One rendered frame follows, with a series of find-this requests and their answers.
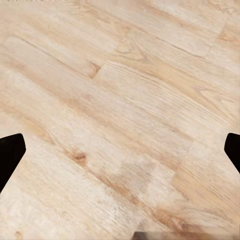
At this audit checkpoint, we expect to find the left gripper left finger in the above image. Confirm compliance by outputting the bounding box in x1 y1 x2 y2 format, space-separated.
0 133 26 193

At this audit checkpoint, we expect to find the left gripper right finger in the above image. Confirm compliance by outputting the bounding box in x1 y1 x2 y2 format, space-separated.
224 133 240 173

